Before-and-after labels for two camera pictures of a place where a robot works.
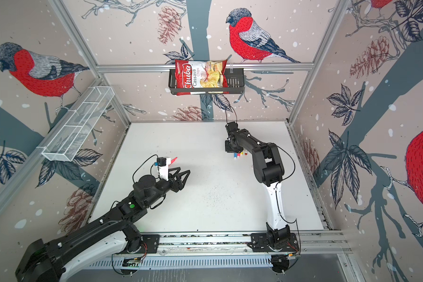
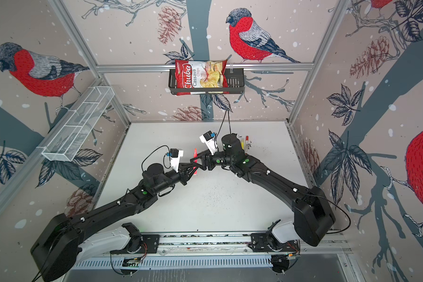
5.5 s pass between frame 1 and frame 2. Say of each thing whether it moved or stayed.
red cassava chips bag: stayed
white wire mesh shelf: stayed
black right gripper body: moved
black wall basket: stayed
